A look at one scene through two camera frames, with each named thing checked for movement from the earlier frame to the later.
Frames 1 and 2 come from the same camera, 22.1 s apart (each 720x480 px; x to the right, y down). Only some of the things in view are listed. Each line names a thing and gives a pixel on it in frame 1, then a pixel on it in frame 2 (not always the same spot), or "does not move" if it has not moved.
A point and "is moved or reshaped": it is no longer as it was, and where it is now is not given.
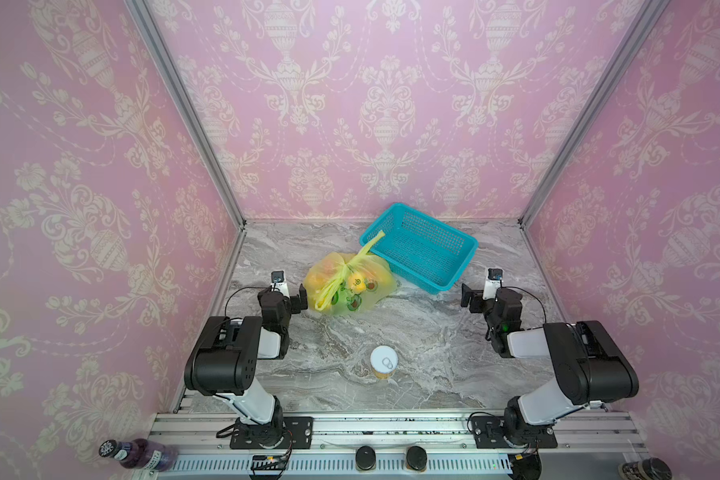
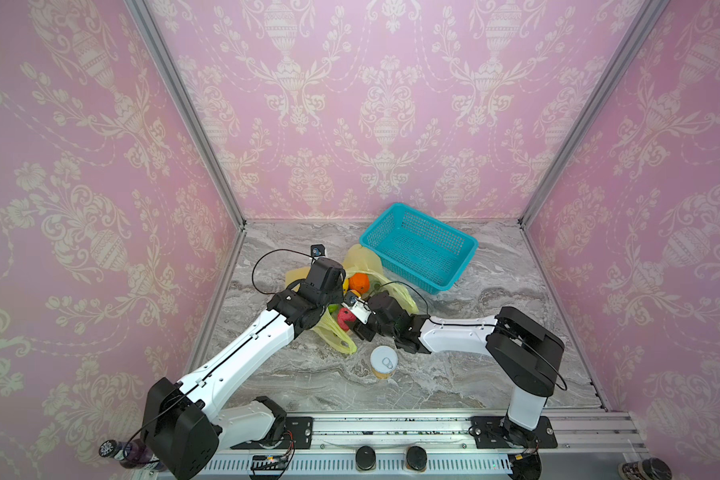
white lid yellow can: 384,361 does not move
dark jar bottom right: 645,469 does not move
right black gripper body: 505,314 -> 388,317
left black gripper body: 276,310 -> 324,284
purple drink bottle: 140,453 does not move
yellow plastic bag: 337,283 is moved or reshaped
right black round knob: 416,457 does not move
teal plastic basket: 421,250 does not move
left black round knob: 365,457 does not move
